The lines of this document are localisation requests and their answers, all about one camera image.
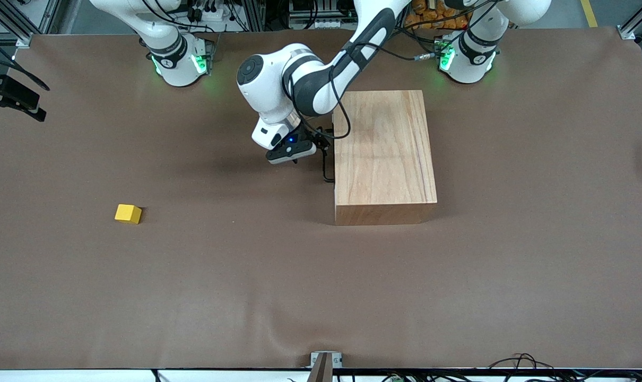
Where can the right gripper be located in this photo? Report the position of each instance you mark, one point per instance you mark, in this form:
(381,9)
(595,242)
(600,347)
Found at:
(14,94)

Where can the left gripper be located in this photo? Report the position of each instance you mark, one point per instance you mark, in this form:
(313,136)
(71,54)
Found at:
(314,138)

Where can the yellow block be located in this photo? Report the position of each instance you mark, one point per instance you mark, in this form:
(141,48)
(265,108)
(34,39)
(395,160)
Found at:
(127,213)

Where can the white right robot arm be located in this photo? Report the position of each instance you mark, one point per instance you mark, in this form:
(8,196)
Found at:
(175,69)

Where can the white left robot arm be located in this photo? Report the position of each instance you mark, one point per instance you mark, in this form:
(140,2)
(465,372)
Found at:
(310,85)

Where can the wooden cabinet box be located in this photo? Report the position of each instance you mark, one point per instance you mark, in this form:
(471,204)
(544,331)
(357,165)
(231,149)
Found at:
(384,154)

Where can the white power strip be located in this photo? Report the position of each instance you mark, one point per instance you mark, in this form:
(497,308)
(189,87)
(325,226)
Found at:
(317,24)

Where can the brown table cover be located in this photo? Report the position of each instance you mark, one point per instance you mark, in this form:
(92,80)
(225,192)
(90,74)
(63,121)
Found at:
(321,292)

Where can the orange objects pile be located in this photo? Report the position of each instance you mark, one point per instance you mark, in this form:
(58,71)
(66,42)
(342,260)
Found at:
(437,22)

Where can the power strip with black plugs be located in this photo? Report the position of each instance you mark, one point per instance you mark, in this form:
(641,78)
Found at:
(209,10)

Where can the green terminal connector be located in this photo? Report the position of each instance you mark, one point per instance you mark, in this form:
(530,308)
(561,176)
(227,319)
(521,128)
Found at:
(395,379)

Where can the aluminium frame post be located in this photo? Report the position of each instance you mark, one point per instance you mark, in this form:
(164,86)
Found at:
(636,24)
(18,24)

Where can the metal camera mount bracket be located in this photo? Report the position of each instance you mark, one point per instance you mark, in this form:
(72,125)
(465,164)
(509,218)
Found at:
(325,363)

